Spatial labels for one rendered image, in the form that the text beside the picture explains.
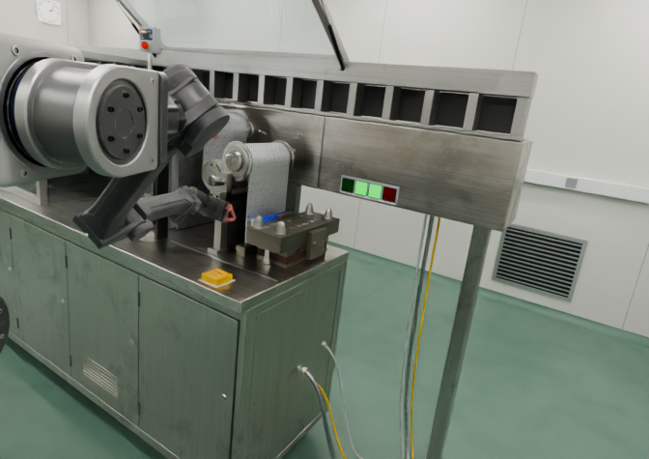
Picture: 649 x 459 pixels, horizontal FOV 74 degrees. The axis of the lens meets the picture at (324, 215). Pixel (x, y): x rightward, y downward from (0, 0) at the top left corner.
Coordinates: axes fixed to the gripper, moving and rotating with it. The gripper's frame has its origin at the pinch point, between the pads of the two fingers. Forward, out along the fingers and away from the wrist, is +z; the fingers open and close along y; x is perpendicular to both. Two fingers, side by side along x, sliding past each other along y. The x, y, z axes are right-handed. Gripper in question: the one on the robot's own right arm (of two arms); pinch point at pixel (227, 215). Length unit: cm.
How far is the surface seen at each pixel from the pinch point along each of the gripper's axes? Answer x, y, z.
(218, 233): -6.3, -8.6, 9.1
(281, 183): 22.2, -0.4, 21.1
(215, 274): -19.8, 11.2, -5.7
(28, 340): -89, -112, 29
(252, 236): -3.0, 7.3, 8.3
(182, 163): 14.6, -38.4, 4.3
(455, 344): -10, 74, 74
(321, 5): 77, 12, -15
